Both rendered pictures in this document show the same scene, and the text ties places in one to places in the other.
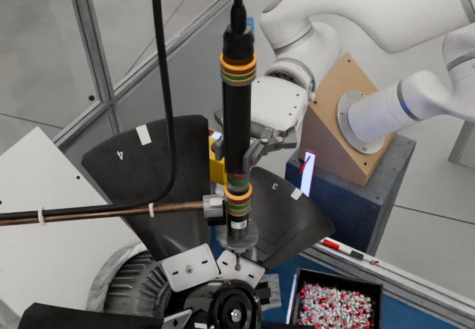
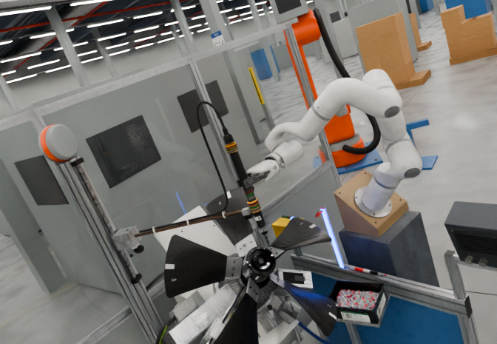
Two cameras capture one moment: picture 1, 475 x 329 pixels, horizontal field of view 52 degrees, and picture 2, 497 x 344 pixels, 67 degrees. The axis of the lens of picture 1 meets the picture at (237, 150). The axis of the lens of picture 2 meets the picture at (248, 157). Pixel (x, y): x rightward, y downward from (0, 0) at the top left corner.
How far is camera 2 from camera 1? 0.97 m
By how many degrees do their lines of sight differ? 37
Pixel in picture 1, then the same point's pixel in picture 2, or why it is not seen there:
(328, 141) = (351, 212)
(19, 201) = (189, 231)
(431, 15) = (308, 121)
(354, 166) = (369, 224)
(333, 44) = (295, 146)
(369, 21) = (292, 130)
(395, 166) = (402, 225)
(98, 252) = not seen: hidden behind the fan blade
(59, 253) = not seen: hidden behind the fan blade
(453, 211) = not seen: outside the picture
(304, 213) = (313, 232)
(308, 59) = (279, 151)
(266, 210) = (293, 231)
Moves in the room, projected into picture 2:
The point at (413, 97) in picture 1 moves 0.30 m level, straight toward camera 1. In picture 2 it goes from (378, 175) to (346, 208)
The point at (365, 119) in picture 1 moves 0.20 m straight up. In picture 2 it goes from (367, 196) to (356, 160)
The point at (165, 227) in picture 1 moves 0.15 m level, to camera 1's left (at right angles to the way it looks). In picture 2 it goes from (235, 228) to (205, 234)
